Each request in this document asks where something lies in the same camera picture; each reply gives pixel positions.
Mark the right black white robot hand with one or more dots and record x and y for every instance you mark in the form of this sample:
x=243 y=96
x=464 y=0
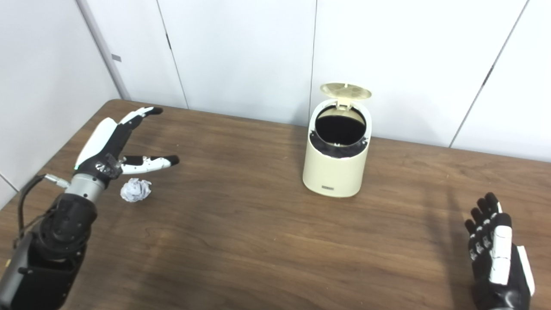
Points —
x=501 y=254

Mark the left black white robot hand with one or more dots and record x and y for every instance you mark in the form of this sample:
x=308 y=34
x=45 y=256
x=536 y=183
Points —
x=103 y=146

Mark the white paper ball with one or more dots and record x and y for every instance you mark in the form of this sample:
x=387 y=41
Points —
x=135 y=190

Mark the cream round bin lid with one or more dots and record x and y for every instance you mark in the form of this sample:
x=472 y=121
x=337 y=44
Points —
x=345 y=91

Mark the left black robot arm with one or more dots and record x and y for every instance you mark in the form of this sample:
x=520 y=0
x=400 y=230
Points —
x=56 y=241

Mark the cream-colored round bin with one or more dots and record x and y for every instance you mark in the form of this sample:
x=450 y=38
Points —
x=333 y=172

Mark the black bin liner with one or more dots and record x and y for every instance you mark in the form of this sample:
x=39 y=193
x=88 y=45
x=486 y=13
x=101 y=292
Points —
x=340 y=129

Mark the grey wall post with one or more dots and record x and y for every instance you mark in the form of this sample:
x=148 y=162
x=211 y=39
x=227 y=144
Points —
x=101 y=47

